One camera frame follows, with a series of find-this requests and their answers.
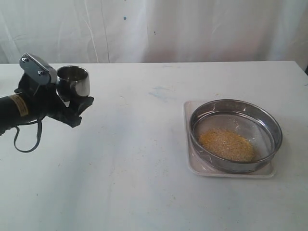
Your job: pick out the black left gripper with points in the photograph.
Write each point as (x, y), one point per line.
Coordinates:
(43, 101)

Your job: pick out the stainless steel cup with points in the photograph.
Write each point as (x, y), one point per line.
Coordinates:
(72, 82)

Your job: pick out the yellow grain mixture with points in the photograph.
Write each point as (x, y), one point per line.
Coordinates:
(227, 144)

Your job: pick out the round steel mesh sieve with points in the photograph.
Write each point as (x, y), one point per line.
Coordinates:
(247, 120)

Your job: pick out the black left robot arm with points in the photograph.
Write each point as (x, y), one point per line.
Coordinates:
(12, 108)

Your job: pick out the white backdrop curtain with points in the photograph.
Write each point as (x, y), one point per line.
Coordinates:
(124, 31)

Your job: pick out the white square tray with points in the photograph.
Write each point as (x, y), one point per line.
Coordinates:
(201, 168)

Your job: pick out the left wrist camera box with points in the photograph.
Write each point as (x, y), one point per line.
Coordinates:
(38, 69)

